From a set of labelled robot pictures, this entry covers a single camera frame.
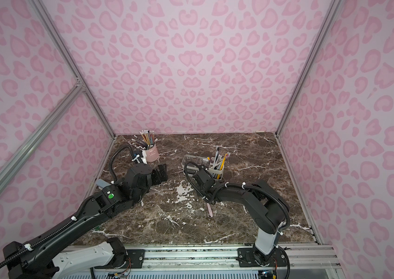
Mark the pink metal pencil bucket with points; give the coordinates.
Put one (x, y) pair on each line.
(151, 154)

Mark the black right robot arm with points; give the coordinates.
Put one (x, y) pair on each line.
(266, 207)

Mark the yellow toothbrush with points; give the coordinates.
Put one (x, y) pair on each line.
(220, 175)

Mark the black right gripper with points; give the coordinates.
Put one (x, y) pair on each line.
(200, 178)

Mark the light blue angled toothbrush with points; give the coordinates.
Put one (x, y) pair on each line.
(214, 166)

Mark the aluminium front rail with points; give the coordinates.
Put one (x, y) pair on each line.
(305, 261)

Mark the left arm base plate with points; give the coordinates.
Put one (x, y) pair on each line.
(133, 258)

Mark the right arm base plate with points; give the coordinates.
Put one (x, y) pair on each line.
(252, 257)

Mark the bundle of coloured pencils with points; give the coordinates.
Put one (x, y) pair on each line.
(145, 140)

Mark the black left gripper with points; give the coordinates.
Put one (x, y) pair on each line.
(160, 172)

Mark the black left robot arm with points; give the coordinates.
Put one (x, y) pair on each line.
(42, 258)

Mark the cream toothbrush holder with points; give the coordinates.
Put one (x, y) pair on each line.
(200, 161)

